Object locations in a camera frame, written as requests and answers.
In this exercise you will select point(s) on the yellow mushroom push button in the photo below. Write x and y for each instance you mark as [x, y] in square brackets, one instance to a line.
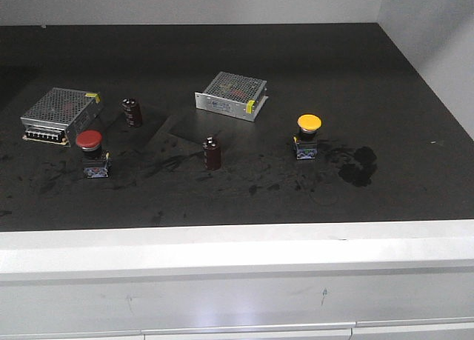
[305, 143]

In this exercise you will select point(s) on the red mushroom push button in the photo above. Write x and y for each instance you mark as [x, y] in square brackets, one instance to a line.
[96, 160]

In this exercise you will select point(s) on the centre brown cylindrical capacitor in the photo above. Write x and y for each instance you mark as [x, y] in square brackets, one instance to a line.
[212, 153]

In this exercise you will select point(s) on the brown cylindrical capacitor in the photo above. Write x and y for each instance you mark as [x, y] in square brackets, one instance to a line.
[212, 153]
[132, 112]

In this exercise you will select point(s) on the right silver mesh power supply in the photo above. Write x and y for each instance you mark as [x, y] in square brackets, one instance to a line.
[233, 95]

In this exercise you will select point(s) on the silver mesh power supply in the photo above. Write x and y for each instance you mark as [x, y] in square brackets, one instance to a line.
[60, 115]
[233, 95]

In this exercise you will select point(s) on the left brown cylindrical capacitor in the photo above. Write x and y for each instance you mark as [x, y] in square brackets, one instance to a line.
[132, 112]

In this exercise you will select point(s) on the left silver mesh power supply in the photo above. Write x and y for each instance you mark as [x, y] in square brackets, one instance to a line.
[60, 115]

